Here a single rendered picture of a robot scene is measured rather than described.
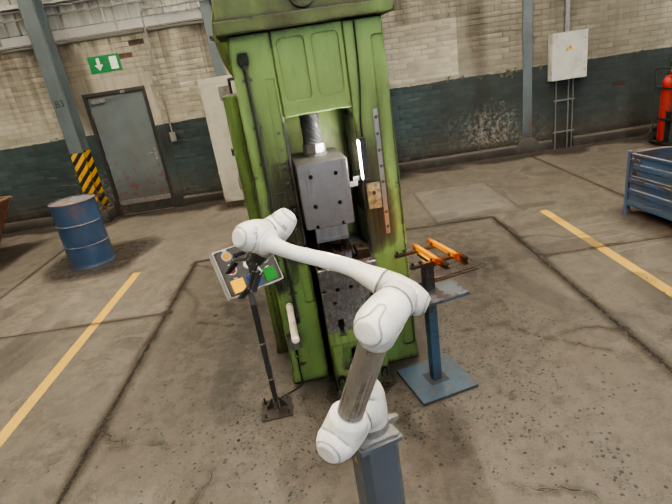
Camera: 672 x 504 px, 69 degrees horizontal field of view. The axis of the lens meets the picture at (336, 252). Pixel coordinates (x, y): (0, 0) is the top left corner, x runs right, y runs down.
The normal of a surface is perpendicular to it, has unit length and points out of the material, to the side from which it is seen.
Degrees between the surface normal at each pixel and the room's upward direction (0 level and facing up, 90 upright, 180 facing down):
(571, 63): 90
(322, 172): 90
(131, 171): 90
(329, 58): 90
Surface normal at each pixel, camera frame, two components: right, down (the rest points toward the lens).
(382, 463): 0.38, 0.29
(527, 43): 0.05, 0.36
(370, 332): -0.51, 0.30
